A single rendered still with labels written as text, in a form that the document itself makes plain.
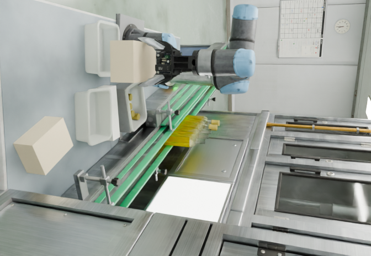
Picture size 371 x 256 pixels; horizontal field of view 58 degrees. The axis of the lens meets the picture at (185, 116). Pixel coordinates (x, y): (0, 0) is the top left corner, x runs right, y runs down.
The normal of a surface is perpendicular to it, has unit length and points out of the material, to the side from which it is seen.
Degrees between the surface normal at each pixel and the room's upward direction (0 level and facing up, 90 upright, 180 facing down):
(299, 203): 90
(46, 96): 0
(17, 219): 90
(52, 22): 0
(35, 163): 90
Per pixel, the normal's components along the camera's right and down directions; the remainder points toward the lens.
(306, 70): -0.31, 0.39
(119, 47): -0.32, 0.13
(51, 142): 0.95, 0.06
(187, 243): -0.07, -0.92
